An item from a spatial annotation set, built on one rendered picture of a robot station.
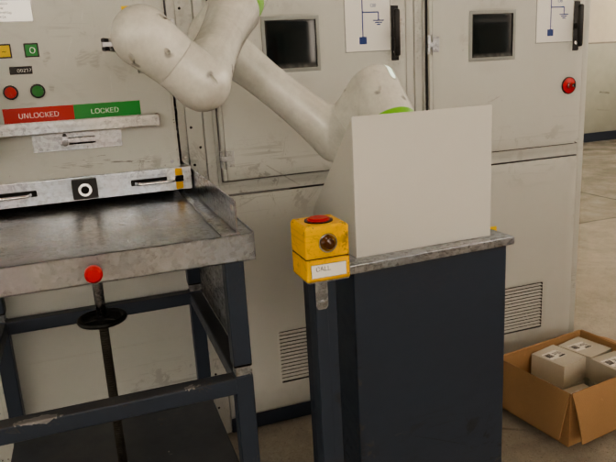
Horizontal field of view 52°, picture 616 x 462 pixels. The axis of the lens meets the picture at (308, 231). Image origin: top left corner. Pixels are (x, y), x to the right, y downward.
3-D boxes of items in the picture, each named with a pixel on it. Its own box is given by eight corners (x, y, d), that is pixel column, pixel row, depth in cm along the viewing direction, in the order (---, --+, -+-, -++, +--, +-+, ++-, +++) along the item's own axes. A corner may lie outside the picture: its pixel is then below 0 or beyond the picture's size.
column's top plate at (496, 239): (435, 217, 178) (435, 211, 178) (514, 244, 149) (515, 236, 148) (293, 240, 163) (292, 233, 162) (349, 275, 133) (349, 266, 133)
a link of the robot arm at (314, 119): (346, 155, 178) (190, 31, 167) (383, 117, 168) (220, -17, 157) (335, 180, 168) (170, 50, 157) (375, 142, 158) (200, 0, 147)
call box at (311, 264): (351, 278, 110) (348, 221, 107) (307, 285, 107) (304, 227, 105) (334, 266, 117) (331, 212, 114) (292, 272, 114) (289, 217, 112)
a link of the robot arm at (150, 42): (137, -15, 106) (98, 39, 106) (197, 35, 111) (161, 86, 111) (130, -4, 119) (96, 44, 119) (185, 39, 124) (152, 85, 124)
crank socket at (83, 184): (99, 198, 159) (96, 178, 158) (73, 201, 157) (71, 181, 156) (98, 196, 161) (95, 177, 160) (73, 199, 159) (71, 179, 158)
